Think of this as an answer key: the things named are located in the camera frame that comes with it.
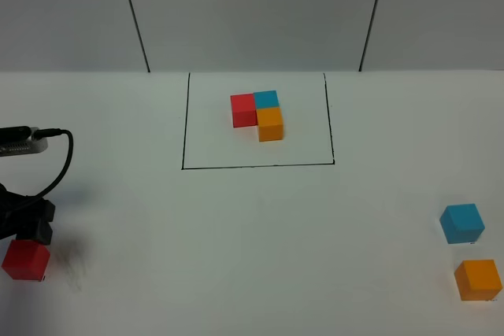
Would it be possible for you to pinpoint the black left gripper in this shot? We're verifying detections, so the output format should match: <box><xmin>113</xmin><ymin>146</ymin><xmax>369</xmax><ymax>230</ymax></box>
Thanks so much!
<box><xmin>1</xmin><ymin>185</ymin><xmax>55</xmax><ymax>245</ymax></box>

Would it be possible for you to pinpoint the red template block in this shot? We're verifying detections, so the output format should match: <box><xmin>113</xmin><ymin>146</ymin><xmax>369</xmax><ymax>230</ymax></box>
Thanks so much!
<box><xmin>230</xmin><ymin>94</ymin><xmax>258</xmax><ymax>127</ymax></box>

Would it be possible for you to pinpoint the orange template block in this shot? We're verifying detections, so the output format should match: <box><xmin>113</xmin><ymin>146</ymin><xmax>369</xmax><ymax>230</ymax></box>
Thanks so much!
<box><xmin>257</xmin><ymin>107</ymin><xmax>284</xmax><ymax>142</ymax></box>

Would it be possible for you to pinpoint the blue template block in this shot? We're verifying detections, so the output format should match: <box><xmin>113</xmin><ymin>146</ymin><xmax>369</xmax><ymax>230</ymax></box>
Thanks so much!
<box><xmin>253</xmin><ymin>90</ymin><xmax>280</xmax><ymax>109</ymax></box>

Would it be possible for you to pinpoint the orange loose block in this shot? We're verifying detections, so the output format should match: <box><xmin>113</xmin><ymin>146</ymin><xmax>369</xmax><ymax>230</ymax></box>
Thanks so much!
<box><xmin>454</xmin><ymin>260</ymin><xmax>503</xmax><ymax>301</ymax></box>

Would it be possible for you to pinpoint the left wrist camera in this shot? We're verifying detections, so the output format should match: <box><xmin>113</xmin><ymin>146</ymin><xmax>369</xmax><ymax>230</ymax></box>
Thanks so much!
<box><xmin>0</xmin><ymin>126</ymin><xmax>48</xmax><ymax>157</ymax></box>

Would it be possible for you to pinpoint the black left camera cable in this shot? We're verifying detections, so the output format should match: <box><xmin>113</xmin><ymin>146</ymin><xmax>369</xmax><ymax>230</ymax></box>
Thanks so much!
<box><xmin>0</xmin><ymin>127</ymin><xmax>75</xmax><ymax>211</ymax></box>

